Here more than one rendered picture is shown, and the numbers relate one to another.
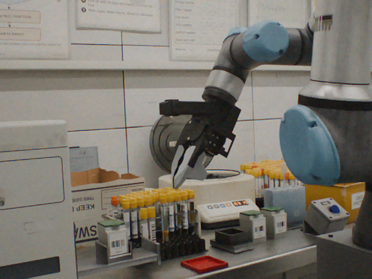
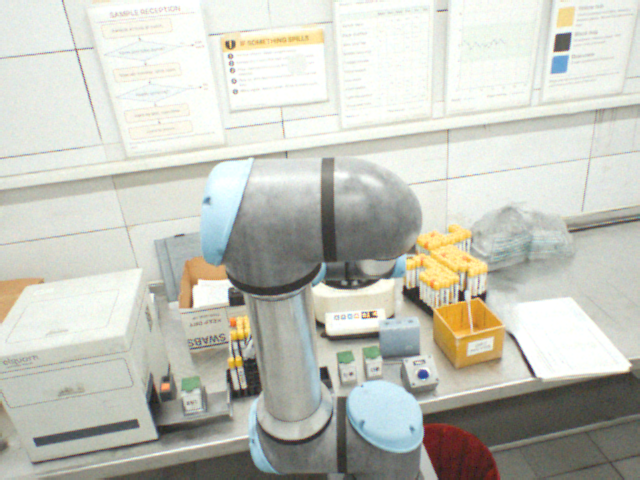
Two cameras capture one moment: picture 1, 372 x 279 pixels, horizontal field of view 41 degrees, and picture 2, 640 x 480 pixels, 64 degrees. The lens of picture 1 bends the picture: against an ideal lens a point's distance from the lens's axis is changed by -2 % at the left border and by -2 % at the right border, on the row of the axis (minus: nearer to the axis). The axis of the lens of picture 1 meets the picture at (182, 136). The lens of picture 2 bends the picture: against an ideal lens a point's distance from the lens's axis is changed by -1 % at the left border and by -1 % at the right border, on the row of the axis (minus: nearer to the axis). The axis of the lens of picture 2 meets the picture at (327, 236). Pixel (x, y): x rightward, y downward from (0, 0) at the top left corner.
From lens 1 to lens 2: 0.83 m
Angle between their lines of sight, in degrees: 33
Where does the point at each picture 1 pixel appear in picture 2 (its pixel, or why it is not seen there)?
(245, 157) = (434, 217)
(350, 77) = (280, 416)
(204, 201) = (333, 311)
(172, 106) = (232, 301)
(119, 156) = not seen: hidden behind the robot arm
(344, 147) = (279, 463)
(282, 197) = (392, 334)
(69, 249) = (144, 414)
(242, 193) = (373, 304)
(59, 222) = (132, 398)
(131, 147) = not seen: hidden behind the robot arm
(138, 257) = (211, 411)
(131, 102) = not seen: hidden behind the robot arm
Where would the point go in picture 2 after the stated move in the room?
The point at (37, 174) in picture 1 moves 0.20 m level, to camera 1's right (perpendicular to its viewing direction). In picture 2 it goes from (106, 371) to (187, 391)
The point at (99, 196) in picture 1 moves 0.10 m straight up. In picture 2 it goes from (224, 312) to (217, 280)
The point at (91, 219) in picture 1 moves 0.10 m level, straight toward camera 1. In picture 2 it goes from (219, 329) to (205, 353)
